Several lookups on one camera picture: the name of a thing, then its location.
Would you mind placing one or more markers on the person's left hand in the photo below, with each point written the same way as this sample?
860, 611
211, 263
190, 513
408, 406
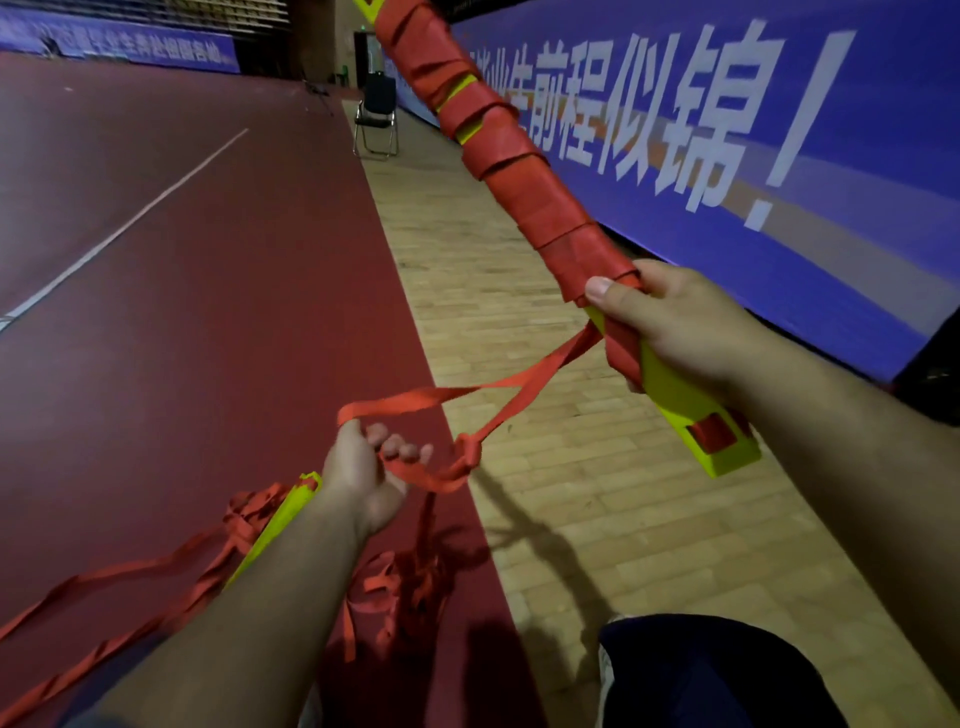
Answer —
360, 480

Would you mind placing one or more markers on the rows of bleacher seats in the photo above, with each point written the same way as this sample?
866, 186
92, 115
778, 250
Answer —
187, 11

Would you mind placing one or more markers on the person's left forearm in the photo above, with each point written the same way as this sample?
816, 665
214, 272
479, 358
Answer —
247, 622

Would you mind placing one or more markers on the person's right forearm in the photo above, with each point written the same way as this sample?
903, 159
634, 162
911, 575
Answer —
870, 480

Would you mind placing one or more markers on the blue banner with white print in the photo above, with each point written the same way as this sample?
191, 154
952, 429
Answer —
127, 45

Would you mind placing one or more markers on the black right trouser leg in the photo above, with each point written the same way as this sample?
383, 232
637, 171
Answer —
712, 675

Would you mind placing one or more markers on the person's right hand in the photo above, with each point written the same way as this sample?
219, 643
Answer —
682, 322

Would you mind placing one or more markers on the black folding chair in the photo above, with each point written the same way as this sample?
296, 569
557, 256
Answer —
377, 112

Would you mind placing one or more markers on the white right shoe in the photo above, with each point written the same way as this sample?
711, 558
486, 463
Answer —
604, 675

